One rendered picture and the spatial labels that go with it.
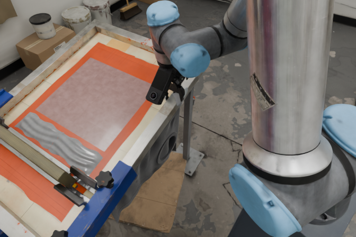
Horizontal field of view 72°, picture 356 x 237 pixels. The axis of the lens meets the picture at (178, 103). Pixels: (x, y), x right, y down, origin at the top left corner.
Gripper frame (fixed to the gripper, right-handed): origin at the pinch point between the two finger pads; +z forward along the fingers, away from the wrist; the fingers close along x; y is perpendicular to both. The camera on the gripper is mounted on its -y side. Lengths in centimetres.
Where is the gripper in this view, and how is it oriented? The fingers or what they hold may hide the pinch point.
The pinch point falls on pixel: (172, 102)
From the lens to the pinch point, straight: 83.9
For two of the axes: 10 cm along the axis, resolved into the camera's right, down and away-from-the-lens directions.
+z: 0.8, 5.7, 8.2
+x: -8.5, -3.8, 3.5
